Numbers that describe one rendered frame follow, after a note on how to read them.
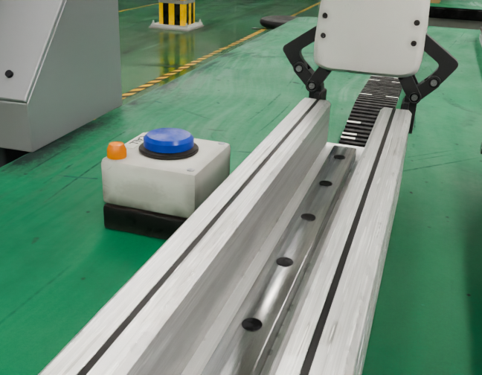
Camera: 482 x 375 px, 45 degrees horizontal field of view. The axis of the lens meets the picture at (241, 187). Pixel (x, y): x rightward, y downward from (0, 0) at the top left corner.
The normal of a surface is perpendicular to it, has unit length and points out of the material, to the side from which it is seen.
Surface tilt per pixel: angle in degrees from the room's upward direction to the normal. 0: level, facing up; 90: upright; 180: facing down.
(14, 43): 47
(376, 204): 0
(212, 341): 0
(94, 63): 90
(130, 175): 90
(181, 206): 90
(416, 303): 0
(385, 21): 90
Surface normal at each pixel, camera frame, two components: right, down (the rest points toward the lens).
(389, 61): -0.28, 0.45
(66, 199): 0.04, -0.92
